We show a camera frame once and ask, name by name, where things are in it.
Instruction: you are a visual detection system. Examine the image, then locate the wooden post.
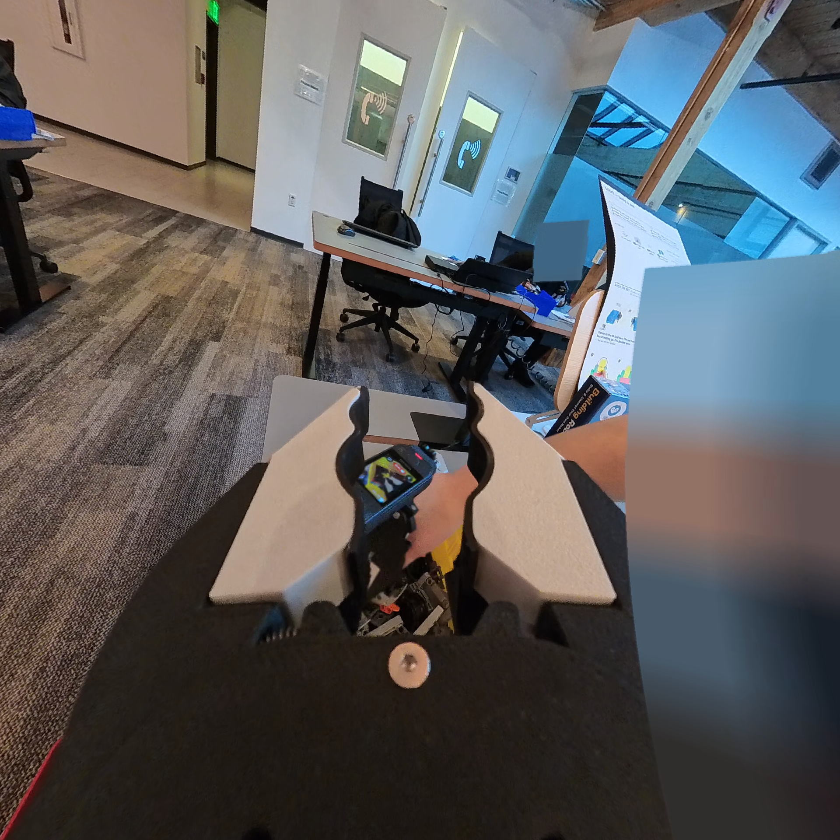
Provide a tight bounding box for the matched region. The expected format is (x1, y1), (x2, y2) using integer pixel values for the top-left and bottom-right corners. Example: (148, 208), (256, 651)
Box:
(633, 0), (791, 211)

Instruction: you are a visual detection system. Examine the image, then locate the black-legged desk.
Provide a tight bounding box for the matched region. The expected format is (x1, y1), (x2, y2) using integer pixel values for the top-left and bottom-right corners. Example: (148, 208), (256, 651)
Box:
(0, 134), (73, 332)

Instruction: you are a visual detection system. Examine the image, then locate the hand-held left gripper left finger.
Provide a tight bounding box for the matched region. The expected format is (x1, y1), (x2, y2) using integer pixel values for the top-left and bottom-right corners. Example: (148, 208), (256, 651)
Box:
(209, 386), (370, 626)

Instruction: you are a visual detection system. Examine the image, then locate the pile of building brick parts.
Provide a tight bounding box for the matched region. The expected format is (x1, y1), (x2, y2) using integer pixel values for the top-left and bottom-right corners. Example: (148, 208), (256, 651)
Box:
(357, 567), (454, 636)

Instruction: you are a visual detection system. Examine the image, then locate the door window blue phone symbol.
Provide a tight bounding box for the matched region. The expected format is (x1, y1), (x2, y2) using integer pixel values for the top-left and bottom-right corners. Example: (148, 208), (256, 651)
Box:
(441, 92), (503, 196)

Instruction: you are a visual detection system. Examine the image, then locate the long office desk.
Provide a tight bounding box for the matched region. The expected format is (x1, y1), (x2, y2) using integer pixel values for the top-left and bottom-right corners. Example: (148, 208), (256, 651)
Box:
(302, 211), (578, 401)

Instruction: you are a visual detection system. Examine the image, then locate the person's right hand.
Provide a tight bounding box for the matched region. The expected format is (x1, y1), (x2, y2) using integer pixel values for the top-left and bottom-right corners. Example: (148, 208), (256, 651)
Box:
(403, 467), (480, 571)

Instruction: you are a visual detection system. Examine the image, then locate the metal door pull bar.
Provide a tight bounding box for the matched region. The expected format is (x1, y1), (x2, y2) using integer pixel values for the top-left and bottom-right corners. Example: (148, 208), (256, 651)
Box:
(392, 115), (416, 191)
(420, 130), (447, 227)

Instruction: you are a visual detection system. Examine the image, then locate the person's right forearm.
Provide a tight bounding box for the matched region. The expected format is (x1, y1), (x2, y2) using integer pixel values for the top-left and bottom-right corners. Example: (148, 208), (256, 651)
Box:
(548, 415), (630, 500)

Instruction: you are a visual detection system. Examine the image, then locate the black keyboard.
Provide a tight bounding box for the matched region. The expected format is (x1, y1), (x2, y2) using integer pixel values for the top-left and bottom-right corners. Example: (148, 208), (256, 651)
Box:
(341, 220), (420, 249)

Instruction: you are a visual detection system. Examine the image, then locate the framed wall poster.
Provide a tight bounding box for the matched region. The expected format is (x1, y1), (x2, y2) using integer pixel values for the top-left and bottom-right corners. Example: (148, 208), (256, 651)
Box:
(49, 0), (86, 60)

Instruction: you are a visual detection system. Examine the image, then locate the black backpack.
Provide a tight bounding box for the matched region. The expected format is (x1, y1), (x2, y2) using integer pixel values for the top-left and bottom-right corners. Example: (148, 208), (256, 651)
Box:
(354, 199), (422, 247)

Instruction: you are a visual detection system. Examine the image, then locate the blue plastic bin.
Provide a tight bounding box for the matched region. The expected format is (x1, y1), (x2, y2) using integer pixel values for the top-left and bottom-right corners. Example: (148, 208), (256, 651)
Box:
(515, 283), (559, 317)

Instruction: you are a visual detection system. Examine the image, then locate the dark blue robot kit box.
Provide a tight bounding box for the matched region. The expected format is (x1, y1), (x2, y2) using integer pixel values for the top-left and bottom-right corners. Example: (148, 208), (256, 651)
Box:
(545, 374), (631, 437)

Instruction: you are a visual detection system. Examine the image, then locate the black laptop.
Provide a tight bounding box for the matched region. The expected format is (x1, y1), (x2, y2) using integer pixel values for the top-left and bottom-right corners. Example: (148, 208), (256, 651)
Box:
(453, 258), (532, 294)

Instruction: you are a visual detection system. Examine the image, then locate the white instruction poster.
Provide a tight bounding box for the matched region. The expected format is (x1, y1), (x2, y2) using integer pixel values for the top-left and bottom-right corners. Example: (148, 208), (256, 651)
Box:
(581, 174), (691, 395)

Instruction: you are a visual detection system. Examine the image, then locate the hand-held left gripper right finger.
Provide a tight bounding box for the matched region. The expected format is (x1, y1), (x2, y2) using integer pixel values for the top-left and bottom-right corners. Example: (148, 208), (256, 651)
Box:
(467, 382), (618, 631)

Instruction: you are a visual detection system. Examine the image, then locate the door window orange phone symbol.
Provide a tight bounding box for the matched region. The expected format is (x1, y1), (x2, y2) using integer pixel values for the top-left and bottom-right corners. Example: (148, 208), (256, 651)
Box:
(343, 34), (412, 160)

